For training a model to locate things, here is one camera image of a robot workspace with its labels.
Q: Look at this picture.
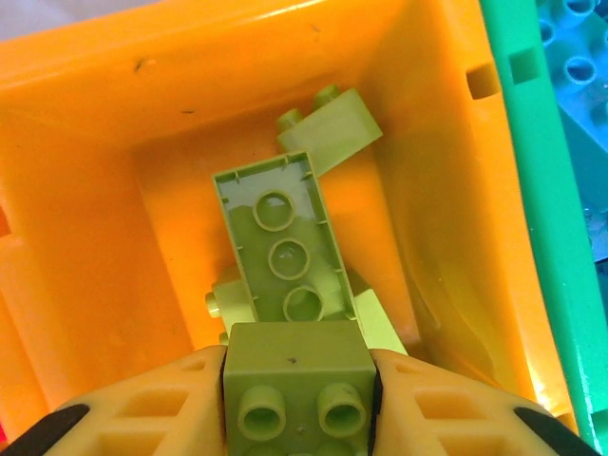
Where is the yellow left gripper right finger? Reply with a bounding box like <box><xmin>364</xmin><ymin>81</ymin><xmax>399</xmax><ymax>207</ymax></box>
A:
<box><xmin>370</xmin><ymin>349</ymin><xmax>602</xmax><ymax>456</ymax></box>

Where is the green plastic bin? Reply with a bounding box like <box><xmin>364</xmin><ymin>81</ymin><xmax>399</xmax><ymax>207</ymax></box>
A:
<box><xmin>478</xmin><ymin>0</ymin><xmax>608</xmax><ymax>456</ymax></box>

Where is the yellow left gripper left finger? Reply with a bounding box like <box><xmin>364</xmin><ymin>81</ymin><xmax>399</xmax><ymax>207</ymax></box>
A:
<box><xmin>0</xmin><ymin>345</ymin><xmax>228</xmax><ymax>456</ymax></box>

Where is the small green lego brick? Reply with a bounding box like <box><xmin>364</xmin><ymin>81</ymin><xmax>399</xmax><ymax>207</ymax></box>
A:
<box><xmin>221</xmin><ymin>320</ymin><xmax>380</xmax><ymax>456</ymax></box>

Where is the orange plastic bin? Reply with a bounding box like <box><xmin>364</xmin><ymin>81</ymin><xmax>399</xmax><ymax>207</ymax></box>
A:
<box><xmin>0</xmin><ymin>0</ymin><xmax>580</xmax><ymax>456</ymax></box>

